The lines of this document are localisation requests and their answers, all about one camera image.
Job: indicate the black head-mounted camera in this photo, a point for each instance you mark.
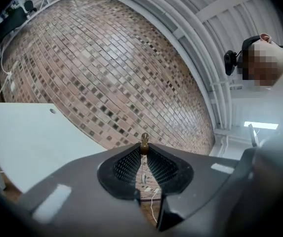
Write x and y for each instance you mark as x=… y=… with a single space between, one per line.
x=230 y=62

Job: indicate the small brass-tipped metal object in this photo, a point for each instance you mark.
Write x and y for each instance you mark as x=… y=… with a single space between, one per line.
x=144 y=148

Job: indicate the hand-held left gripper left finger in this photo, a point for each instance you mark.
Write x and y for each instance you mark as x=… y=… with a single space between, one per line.
x=82 y=201

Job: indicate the person's head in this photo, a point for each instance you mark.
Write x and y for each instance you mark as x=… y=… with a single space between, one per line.
x=267 y=60

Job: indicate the white table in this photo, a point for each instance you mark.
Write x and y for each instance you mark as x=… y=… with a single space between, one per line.
x=32 y=137

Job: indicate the white ceiling pipes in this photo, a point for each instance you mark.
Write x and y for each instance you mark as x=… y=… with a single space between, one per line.
x=200 y=41

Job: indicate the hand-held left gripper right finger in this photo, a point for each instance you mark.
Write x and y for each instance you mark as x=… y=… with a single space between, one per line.
x=200 y=181

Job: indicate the black office chair with headrest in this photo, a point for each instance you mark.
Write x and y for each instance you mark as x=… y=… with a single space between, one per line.
x=28 y=6

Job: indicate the long ceiling light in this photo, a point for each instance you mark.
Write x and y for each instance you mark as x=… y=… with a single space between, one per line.
x=261 y=125

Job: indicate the large black office chair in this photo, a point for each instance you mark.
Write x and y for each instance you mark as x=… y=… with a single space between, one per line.
x=10 y=21

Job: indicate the white power strip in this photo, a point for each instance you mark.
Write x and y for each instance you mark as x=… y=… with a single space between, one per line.
x=9 y=76

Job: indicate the white wall outlet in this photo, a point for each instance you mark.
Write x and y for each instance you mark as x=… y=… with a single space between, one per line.
x=12 y=86

